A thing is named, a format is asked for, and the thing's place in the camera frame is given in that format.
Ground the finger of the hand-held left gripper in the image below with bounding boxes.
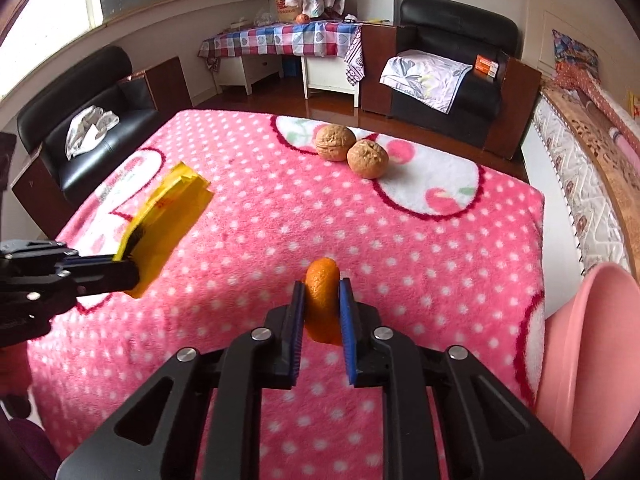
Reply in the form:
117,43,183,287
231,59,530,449
57,224,147,297

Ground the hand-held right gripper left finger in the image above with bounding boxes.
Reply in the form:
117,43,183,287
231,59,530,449
56,280,307,480

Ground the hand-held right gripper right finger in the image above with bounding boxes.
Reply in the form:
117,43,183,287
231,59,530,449
339,277,586,480

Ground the yellow wrapper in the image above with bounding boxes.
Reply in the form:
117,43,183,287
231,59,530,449
112,161,215,300

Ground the pink plastic basin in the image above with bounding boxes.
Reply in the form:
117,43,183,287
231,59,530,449
535,262,640,478

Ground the person's left hand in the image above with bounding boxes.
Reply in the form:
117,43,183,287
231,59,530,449
0,347,32,401

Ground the brown wooden side panel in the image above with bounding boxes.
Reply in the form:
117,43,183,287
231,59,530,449
482,57,543,161
10,150,76,241
361,24,401,116
132,56,193,121

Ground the pink polka-dot blanket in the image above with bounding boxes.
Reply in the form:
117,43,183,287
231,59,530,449
27,109,546,480

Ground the black leather armchair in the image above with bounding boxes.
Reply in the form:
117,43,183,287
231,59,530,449
16,45,161,206
390,0,520,148

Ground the crumpled white cloth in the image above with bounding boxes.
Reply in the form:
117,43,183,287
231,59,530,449
65,105,120,161

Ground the brown walnut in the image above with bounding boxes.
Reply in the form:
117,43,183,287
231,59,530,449
347,140,390,179
315,124,357,162

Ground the white drawer bench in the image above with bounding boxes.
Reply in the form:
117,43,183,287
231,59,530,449
215,55,285,95

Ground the white side table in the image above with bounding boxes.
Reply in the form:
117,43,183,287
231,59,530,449
301,55,361,108

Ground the white floral cloth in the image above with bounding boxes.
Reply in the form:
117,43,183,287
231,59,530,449
379,49,473,115

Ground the white bed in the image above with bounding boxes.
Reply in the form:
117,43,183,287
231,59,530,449
520,5,640,281

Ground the checkered tablecloth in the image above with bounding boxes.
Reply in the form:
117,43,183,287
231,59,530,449
197,20,366,86

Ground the orange box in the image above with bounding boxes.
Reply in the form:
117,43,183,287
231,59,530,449
474,54,501,81

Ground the brown leaf-print bed sheet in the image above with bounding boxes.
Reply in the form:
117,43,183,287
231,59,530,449
542,80,640,271

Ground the beige cardboard box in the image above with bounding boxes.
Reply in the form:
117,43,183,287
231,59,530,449
265,0,301,23

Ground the red polka-dot quilt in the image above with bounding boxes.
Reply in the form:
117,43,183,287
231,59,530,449
555,65,640,141

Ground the colourful printed pillow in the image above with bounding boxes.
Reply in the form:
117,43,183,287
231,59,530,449
551,29,600,68

